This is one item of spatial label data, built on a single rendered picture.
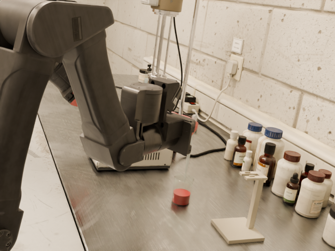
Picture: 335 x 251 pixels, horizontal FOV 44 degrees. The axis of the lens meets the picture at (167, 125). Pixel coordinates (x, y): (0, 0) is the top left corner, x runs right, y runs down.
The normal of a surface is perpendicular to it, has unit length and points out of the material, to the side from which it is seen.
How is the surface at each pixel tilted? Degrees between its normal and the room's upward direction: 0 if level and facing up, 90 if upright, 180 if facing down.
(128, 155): 90
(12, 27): 95
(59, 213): 0
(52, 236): 0
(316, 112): 90
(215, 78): 90
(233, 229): 0
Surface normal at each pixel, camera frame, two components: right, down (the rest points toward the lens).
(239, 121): -0.92, -0.01
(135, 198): 0.14, -0.95
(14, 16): -0.52, -0.18
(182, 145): -0.59, 0.15
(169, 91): 0.79, 0.27
